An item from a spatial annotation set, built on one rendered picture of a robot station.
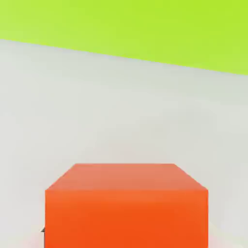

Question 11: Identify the large lime green box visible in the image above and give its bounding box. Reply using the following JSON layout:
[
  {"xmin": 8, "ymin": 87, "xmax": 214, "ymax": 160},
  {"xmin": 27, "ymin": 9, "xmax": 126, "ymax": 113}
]
[{"xmin": 0, "ymin": 0, "xmax": 248, "ymax": 76}]

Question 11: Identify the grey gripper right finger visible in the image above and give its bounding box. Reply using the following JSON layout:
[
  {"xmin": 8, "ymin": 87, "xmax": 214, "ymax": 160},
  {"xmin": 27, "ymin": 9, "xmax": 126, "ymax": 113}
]
[{"xmin": 208, "ymin": 220, "xmax": 245, "ymax": 248}]

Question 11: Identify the small orange cube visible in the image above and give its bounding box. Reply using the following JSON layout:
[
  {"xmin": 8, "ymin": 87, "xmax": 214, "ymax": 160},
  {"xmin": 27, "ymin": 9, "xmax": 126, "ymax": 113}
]
[{"xmin": 45, "ymin": 163, "xmax": 209, "ymax": 248}]

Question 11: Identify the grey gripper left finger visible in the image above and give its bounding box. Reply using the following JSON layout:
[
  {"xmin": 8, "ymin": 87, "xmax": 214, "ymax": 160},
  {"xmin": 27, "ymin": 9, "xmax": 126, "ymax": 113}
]
[{"xmin": 19, "ymin": 227, "xmax": 46, "ymax": 248}]

